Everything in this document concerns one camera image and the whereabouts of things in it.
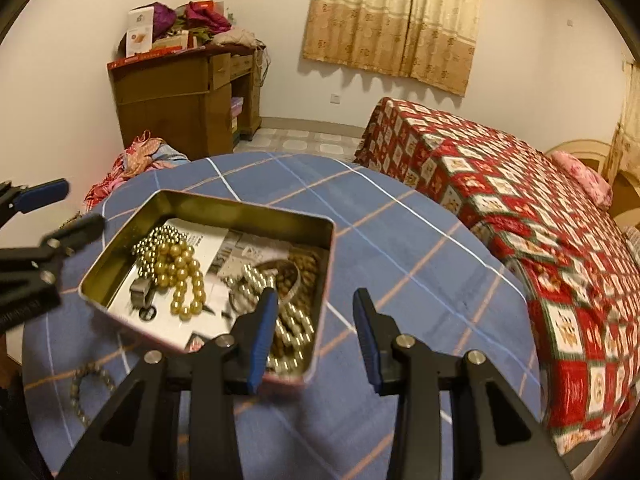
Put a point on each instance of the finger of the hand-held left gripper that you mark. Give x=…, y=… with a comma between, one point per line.
x=75, y=232
x=42, y=194

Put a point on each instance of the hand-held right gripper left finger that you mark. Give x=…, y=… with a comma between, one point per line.
x=260, y=345

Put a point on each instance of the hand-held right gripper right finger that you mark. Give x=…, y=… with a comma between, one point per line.
x=372, y=355

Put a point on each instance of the pink metal tin box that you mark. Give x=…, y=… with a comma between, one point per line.
x=310, y=280

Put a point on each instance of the grey metal clip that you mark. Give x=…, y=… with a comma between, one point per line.
x=141, y=290

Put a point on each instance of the blue plaid cloth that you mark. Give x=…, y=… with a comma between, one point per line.
x=400, y=270

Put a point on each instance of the pile of colourful clothes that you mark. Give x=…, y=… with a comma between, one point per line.
x=135, y=160

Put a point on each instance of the printed paper leaflet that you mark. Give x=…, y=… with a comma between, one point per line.
x=220, y=245

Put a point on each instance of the brown wooden desk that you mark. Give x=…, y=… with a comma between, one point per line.
x=170, y=105

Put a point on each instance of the flat red box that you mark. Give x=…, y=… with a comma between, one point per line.
x=145, y=57

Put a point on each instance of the white printed carton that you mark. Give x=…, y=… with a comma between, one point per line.
x=139, y=32

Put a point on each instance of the pink plastic drawer unit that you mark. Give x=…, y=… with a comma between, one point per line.
x=238, y=120

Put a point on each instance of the beige cardboard box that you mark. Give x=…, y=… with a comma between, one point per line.
x=172, y=42

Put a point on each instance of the bed with red quilt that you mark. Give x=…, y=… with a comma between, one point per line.
x=525, y=220

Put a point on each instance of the purple cloth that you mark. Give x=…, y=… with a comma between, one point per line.
x=162, y=17

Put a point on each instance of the magenta cloth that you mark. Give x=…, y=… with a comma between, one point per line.
x=207, y=19

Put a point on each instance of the beige cloth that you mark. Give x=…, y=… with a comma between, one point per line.
x=235, y=37

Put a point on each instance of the upright red box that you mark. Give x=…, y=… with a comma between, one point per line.
x=206, y=5

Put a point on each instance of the pink pillow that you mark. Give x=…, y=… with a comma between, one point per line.
x=585, y=180

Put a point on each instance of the striped pillow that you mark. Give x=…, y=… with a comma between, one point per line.
x=634, y=242

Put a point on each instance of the cream wooden headboard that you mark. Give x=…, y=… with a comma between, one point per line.
x=585, y=147

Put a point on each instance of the wide beige patterned curtain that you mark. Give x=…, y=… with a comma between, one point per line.
x=395, y=25

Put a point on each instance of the narrow beige patterned curtain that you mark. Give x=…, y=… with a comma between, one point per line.
x=627, y=120

